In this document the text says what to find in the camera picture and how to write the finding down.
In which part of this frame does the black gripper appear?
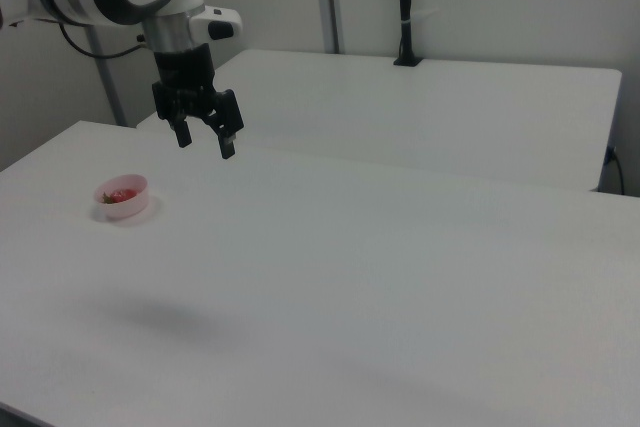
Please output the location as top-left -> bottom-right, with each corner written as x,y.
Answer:
151,42 -> 246,161

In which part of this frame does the white back table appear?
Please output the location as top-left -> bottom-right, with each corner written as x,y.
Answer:
135,49 -> 623,193

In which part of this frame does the red strawberry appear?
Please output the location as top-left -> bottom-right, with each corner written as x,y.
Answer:
101,188 -> 138,205

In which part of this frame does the black cable beside table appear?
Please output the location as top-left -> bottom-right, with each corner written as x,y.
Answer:
606,145 -> 627,195

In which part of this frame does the grey wall frame post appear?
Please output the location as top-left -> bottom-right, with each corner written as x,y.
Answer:
313,0 -> 347,55
86,26 -> 127,128

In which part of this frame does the pink plastic bowl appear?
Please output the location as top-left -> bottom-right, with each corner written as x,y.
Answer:
94,173 -> 151,221

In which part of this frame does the white cable tie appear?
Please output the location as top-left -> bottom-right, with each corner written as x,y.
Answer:
401,6 -> 441,26

